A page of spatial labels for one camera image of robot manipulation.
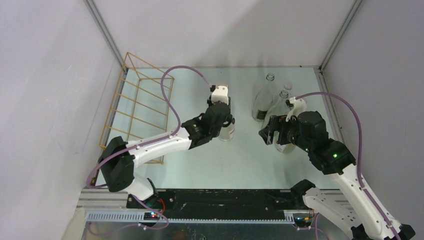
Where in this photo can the clear bottle white label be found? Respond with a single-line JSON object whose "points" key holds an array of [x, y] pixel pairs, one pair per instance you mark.
{"points": [[285, 148]]}

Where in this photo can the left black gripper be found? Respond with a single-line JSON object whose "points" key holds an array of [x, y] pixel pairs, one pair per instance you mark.
{"points": [[228, 118]]}

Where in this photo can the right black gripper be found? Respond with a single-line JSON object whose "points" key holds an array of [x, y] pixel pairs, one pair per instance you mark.
{"points": [[279, 123]]}

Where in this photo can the left electronics board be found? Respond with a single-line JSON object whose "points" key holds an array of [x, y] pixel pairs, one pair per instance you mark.
{"points": [[151, 216]]}

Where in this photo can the long clear glass bottle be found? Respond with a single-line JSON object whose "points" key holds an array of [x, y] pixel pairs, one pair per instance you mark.
{"points": [[279, 108]]}

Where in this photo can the clear bottle black cork top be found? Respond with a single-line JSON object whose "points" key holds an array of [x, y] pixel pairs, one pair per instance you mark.
{"points": [[227, 133]]}

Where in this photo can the gold wire wine rack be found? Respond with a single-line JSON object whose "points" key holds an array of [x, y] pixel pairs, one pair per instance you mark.
{"points": [[139, 108]]}

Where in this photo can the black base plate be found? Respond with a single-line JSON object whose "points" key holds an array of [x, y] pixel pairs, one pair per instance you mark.
{"points": [[224, 204]]}

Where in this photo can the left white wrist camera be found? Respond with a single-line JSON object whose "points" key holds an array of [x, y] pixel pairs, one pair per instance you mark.
{"points": [[219, 93]]}

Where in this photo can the aluminium frame rail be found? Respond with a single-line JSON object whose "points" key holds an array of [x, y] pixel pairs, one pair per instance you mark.
{"points": [[123, 207]]}

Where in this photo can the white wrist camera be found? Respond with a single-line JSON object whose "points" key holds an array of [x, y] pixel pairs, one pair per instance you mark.
{"points": [[296, 106], [219, 93]]}

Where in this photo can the clear bottle black label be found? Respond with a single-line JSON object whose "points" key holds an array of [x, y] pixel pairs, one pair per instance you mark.
{"points": [[264, 98]]}

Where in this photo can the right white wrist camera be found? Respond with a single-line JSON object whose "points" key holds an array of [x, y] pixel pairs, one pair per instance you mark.
{"points": [[296, 106]]}

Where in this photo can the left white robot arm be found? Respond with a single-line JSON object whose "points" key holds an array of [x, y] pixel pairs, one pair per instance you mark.
{"points": [[120, 158]]}

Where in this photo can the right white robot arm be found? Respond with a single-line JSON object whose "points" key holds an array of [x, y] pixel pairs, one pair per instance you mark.
{"points": [[368, 219]]}

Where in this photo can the electronics board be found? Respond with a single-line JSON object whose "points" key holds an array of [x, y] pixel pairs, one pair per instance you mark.
{"points": [[151, 216], [301, 220]]}

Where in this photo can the right electronics board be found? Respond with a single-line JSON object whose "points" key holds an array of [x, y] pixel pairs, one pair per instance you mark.
{"points": [[301, 220]]}

